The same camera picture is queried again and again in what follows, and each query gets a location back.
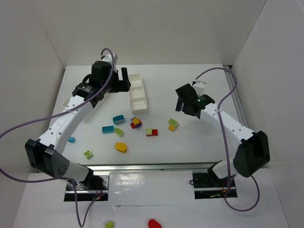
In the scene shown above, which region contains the teal arched lego brick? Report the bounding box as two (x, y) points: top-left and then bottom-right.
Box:
(113, 115), (125, 125)

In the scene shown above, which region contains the teal long lego brick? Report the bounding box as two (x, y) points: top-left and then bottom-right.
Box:
(102, 125), (115, 134)

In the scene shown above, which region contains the small teal lego brick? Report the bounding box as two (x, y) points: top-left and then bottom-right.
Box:
(68, 137), (76, 143)

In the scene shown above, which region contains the lime lego brick front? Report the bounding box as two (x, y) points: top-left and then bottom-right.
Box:
(84, 150), (93, 160)

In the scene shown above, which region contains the lime lego brick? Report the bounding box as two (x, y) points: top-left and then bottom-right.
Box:
(114, 127), (124, 137)
(84, 150), (93, 160)

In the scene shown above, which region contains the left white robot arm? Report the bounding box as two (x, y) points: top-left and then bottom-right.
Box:
(25, 61), (131, 189)

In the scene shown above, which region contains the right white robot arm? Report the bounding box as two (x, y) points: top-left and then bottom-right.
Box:
(176, 82), (270, 181)

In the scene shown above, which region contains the lime and yellow lego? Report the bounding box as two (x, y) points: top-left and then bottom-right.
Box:
(168, 118), (179, 132)

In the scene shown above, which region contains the centre white compartment tray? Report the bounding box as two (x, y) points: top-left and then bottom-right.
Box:
(129, 74), (148, 114)

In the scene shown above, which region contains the white compartment tray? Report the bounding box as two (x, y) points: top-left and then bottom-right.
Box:
(129, 74), (148, 114)
(62, 91), (110, 123)

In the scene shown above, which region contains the lime and red lego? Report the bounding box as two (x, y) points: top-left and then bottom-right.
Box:
(146, 128), (158, 137)

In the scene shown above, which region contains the red yellow purple lego stack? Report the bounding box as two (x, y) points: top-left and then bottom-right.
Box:
(130, 117), (142, 129)

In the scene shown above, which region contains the lime lego brick centre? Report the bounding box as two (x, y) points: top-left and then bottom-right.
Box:
(114, 127), (124, 137)

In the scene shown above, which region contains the left white compartment tray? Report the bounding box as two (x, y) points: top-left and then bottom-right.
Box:
(62, 91), (110, 123)

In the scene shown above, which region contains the yellow oval lego piece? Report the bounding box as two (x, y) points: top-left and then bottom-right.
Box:
(115, 142), (128, 153)

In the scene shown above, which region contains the red oval lego foreground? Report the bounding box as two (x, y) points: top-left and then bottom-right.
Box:
(148, 219), (162, 228)

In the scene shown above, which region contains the lime lego foreground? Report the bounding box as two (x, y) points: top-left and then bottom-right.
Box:
(104, 221), (114, 228)

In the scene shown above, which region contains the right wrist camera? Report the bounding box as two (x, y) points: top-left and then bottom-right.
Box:
(192, 81), (206, 97)

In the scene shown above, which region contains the front aluminium rail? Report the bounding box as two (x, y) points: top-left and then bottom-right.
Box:
(85, 162), (214, 173)

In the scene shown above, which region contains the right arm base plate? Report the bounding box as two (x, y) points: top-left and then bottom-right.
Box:
(189, 173), (228, 200)

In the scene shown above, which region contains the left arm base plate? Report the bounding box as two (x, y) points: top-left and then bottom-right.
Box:
(64, 172), (110, 202)

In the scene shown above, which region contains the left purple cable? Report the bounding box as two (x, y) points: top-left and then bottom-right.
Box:
(0, 48), (117, 228)

